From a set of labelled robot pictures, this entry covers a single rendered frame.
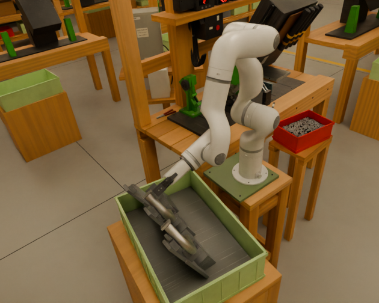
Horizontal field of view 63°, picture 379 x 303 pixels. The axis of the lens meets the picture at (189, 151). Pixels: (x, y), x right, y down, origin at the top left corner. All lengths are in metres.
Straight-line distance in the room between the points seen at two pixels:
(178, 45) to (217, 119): 1.15
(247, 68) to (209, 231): 0.73
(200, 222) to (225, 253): 0.20
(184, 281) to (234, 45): 0.90
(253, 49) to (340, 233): 1.85
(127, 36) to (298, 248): 1.87
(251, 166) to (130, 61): 0.96
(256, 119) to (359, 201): 1.76
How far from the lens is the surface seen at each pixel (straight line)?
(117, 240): 1.56
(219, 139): 1.07
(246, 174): 1.63
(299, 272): 2.39
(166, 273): 1.34
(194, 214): 1.52
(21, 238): 2.98
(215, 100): 1.10
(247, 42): 1.15
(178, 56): 2.19
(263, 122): 1.40
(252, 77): 1.30
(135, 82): 2.01
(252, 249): 1.32
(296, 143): 1.95
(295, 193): 2.18
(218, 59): 1.09
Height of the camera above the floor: 1.97
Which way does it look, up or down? 36 degrees down
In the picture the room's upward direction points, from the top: 5 degrees counter-clockwise
